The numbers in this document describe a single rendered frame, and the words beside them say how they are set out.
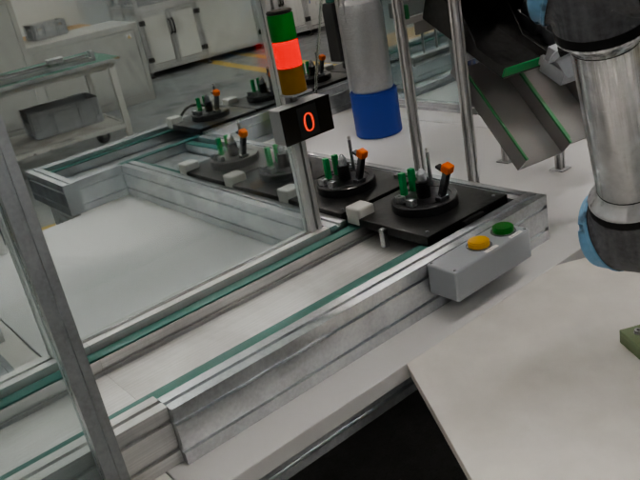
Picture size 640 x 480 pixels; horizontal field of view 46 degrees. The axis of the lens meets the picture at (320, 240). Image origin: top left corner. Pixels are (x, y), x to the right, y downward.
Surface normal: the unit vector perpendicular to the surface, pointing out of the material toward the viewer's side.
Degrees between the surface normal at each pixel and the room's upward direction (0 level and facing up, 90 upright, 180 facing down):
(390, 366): 0
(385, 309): 90
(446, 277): 90
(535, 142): 45
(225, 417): 90
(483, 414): 0
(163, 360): 0
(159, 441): 90
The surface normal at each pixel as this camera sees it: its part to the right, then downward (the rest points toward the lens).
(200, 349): -0.18, -0.90
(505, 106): 0.21, -0.45
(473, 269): 0.62, 0.20
